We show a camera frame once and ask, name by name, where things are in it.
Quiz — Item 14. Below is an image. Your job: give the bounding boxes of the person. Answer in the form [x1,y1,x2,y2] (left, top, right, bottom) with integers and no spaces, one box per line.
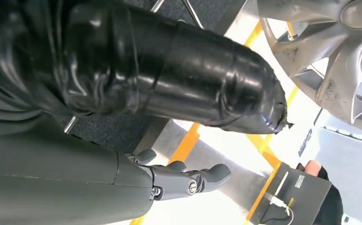
[296,160,344,225]

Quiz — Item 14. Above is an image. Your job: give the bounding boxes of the white charging cable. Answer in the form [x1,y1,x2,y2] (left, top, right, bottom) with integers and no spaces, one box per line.
[269,171,294,218]

